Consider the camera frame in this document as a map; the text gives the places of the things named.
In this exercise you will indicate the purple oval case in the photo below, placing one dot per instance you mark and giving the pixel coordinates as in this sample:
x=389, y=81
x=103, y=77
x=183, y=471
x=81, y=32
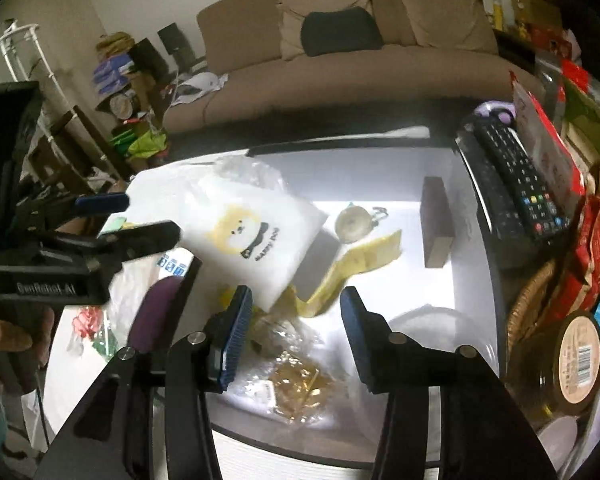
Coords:
x=157, y=318

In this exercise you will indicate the dark brown box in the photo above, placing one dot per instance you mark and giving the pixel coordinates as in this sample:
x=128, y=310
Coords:
x=436, y=221

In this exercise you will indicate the white dog print bag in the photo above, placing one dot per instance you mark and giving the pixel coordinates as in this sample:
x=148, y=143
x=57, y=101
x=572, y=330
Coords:
x=239, y=217

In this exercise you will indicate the black cushion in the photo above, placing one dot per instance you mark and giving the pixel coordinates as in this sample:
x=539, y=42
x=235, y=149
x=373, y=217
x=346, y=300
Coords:
x=348, y=30

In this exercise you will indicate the person left hand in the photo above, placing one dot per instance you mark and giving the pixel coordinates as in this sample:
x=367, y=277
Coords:
x=23, y=353

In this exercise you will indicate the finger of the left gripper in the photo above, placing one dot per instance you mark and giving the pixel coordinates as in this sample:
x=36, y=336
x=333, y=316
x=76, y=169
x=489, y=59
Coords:
x=101, y=204
x=138, y=242

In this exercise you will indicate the pink plastic clips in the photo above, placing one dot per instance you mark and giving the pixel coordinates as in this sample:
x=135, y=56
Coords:
x=88, y=327

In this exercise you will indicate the brown sofa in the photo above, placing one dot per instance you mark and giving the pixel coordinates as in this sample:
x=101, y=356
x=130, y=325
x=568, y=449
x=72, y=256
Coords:
x=279, y=56

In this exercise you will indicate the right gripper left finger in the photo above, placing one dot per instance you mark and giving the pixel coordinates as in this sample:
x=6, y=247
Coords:
x=109, y=433

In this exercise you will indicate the white blue packet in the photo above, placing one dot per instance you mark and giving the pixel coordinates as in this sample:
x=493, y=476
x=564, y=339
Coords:
x=174, y=263

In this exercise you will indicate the clear bag of gold items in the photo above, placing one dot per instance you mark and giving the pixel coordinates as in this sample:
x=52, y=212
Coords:
x=287, y=373

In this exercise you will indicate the black remote control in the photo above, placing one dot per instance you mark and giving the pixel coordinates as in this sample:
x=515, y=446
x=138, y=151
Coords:
x=539, y=213

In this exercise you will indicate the yellow snack packet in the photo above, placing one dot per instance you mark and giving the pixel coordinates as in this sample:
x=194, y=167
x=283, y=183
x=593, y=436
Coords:
x=361, y=259

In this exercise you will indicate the white shelf rack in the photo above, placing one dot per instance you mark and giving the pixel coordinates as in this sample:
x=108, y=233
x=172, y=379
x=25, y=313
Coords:
x=25, y=59

